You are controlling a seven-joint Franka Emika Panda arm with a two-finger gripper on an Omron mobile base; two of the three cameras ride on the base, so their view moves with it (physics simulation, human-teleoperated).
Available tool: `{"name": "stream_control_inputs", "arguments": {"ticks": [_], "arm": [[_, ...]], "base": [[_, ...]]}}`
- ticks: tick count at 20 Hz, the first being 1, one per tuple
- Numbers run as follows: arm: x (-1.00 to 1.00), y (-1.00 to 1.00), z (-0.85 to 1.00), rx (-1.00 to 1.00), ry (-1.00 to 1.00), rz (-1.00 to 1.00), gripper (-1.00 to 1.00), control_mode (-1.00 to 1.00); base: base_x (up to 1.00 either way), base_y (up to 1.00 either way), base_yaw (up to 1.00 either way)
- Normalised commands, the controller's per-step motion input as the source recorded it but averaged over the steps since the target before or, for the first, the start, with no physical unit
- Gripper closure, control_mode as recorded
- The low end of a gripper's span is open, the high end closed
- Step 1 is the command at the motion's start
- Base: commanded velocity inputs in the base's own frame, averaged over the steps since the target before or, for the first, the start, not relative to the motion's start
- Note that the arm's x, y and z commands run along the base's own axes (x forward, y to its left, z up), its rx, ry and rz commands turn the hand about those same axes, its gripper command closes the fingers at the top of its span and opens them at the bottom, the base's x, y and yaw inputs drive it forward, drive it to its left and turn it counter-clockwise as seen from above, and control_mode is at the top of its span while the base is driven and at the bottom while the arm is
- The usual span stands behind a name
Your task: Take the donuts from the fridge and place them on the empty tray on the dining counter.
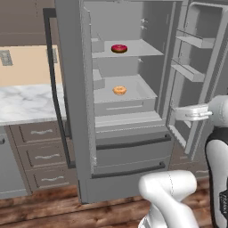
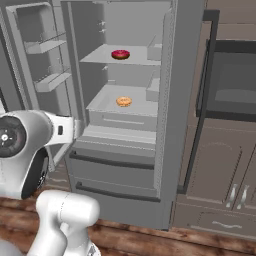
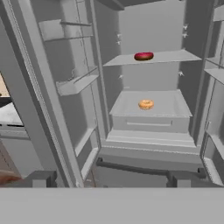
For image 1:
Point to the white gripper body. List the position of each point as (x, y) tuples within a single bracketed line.
[(193, 112)]

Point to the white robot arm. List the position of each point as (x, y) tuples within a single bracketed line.
[(218, 160)]

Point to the grey fridge door with shelves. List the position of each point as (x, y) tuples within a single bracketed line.
[(205, 74)]

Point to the grey fridge inner drawer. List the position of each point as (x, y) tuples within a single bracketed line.
[(124, 107)]

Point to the grey fridge shelf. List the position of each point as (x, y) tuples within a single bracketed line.
[(139, 49)]

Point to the grey fridge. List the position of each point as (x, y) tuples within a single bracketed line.
[(74, 118)]

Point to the brown base cabinet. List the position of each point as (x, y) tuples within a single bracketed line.
[(181, 163)]

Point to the grey freezer drawer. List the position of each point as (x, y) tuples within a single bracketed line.
[(118, 188), (133, 156)]

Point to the orange glazed donut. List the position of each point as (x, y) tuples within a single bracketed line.
[(119, 90)]

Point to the pink frosted donut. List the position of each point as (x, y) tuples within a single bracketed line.
[(119, 48)]

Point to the brown cabinet drawer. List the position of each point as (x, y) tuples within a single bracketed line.
[(35, 181), (23, 133), (28, 157)]

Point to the grey wall socket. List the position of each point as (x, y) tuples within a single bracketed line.
[(6, 58), (54, 55)]

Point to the brown wall cupboard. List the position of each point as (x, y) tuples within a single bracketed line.
[(20, 20)]

